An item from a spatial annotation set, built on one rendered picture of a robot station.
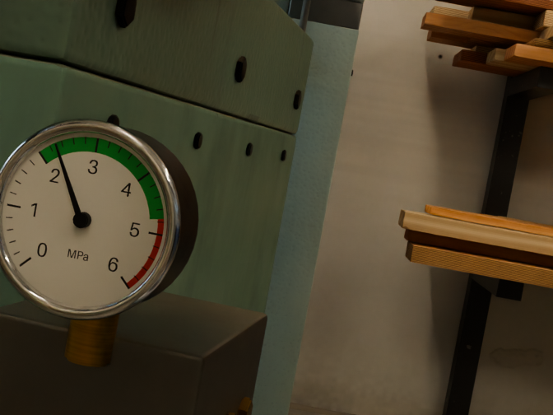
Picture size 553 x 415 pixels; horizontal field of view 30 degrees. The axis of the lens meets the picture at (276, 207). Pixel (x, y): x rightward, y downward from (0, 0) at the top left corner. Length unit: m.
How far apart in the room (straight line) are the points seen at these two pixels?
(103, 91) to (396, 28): 2.46
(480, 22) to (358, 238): 0.72
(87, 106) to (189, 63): 0.14
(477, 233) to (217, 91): 1.81
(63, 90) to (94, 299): 0.10
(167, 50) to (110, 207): 0.20
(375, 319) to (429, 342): 0.16
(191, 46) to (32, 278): 0.25
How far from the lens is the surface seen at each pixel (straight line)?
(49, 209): 0.33
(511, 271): 2.41
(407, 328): 2.91
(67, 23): 0.40
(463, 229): 2.40
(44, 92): 0.40
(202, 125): 0.61
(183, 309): 0.44
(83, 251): 0.33
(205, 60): 0.59
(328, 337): 2.90
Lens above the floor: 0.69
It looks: 3 degrees down
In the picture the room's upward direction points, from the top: 10 degrees clockwise
